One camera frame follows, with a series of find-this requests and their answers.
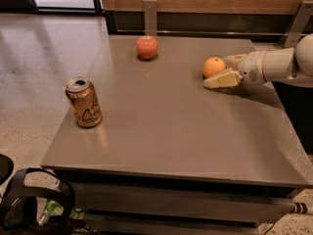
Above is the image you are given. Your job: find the black bag with straps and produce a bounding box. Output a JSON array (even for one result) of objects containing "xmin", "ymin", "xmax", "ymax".
[{"xmin": 0, "ymin": 168, "xmax": 75, "ymax": 235}]

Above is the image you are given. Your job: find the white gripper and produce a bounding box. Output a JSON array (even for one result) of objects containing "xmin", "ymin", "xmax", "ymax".
[{"xmin": 203, "ymin": 51, "xmax": 267, "ymax": 89}]

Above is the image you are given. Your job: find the grey metal bracket post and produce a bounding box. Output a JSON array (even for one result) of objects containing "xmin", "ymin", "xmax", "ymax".
[{"xmin": 144, "ymin": 0, "xmax": 157, "ymax": 36}]

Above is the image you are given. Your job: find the orange fruit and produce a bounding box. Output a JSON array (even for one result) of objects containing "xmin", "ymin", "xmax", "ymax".
[{"xmin": 203, "ymin": 57, "xmax": 226, "ymax": 78}]

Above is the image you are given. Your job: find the black chair edge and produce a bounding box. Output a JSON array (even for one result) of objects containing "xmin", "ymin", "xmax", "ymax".
[{"xmin": 0, "ymin": 154, "xmax": 14, "ymax": 185}]

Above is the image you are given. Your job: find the orange soda can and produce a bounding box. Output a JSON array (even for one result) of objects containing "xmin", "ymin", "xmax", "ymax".
[{"xmin": 66, "ymin": 76, "xmax": 103, "ymax": 128}]

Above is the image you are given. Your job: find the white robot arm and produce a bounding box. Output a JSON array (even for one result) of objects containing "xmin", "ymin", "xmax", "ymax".
[{"xmin": 203, "ymin": 34, "xmax": 313, "ymax": 89}]

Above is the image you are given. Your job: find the red apple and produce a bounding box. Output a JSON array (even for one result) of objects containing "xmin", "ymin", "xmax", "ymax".
[{"xmin": 136, "ymin": 35, "xmax": 158, "ymax": 60}]

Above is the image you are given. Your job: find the grey angled metal bracket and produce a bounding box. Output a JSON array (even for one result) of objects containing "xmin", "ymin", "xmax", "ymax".
[{"xmin": 279, "ymin": 0, "xmax": 313, "ymax": 48}]

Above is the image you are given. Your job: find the green snack packet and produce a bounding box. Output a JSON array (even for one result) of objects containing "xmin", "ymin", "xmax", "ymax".
[{"xmin": 44, "ymin": 198, "xmax": 86, "ymax": 220}]

